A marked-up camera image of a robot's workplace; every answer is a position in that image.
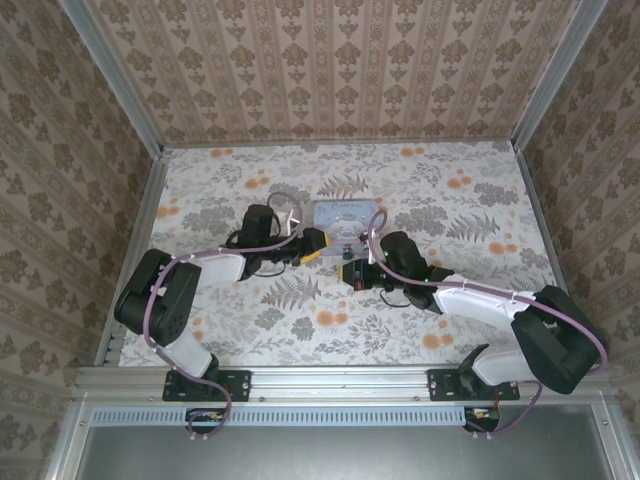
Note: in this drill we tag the aluminium corner post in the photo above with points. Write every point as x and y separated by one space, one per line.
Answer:
550 75
110 70

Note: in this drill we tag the blue cartoon print tin box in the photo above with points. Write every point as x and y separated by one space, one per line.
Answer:
342 217

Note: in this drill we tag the aluminium right corner post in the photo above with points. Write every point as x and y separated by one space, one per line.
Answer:
550 75

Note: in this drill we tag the aluminium right side rail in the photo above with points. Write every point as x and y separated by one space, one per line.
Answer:
550 250

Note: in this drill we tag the aluminium front frame rail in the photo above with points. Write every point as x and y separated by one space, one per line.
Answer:
340 380

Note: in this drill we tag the aluminium left corner post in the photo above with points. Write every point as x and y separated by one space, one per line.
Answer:
110 70

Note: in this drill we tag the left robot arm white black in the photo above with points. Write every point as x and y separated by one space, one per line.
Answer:
150 295

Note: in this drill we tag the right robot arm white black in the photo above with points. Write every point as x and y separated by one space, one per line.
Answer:
545 345

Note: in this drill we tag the aluminium left side rail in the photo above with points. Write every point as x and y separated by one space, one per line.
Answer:
135 260

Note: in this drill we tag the grey metal panel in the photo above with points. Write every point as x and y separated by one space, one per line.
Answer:
350 455

